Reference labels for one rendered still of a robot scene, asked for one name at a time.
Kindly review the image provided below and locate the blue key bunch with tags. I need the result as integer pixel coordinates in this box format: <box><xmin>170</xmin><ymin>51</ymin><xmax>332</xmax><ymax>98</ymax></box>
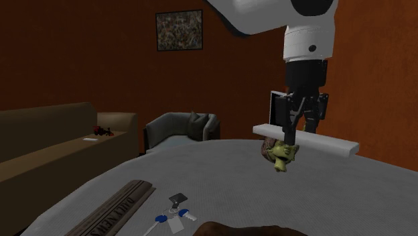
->
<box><xmin>143</xmin><ymin>192</ymin><xmax>199</xmax><ymax>236</ymax></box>

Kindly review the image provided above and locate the grey bed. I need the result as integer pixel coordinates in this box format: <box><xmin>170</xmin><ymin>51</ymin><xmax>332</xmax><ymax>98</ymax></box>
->
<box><xmin>20</xmin><ymin>139</ymin><xmax>418</xmax><ymax>236</ymax></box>

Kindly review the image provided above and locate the white wall shelf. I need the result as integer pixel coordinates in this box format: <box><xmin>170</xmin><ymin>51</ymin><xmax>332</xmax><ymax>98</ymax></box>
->
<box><xmin>253</xmin><ymin>90</ymin><xmax>360</xmax><ymax>158</ymax></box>

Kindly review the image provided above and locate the dark brown rounded object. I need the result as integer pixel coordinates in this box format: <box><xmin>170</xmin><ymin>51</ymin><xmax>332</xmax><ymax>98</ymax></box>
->
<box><xmin>190</xmin><ymin>221</ymin><xmax>308</xmax><ymax>236</ymax></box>

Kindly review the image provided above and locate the brown sofa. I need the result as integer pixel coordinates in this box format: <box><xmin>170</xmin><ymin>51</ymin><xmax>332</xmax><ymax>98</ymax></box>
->
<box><xmin>0</xmin><ymin>101</ymin><xmax>140</xmax><ymax>236</ymax></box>

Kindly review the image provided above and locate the grey armchair with pillow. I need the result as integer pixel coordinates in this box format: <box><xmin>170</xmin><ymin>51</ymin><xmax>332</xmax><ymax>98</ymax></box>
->
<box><xmin>143</xmin><ymin>111</ymin><xmax>221</xmax><ymax>155</ymax></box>

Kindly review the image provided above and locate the dark framed wall picture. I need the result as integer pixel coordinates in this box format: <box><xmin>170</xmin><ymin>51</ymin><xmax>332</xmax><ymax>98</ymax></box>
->
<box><xmin>155</xmin><ymin>9</ymin><xmax>204</xmax><ymax>52</ymax></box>

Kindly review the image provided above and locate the green turtle head figure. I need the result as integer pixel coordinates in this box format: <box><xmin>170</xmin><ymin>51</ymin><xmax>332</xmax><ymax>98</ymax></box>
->
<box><xmin>261</xmin><ymin>137</ymin><xmax>300</xmax><ymax>174</ymax></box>

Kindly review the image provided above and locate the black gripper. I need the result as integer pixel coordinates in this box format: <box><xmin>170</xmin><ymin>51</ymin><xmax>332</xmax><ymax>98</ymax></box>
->
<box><xmin>282</xmin><ymin>59</ymin><xmax>330</xmax><ymax>145</ymax></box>

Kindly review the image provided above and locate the folded brown newspaper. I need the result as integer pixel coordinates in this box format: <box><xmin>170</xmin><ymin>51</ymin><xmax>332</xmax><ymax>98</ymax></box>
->
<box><xmin>64</xmin><ymin>179</ymin><xmax>157</xmax><ymax>236</ymax></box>

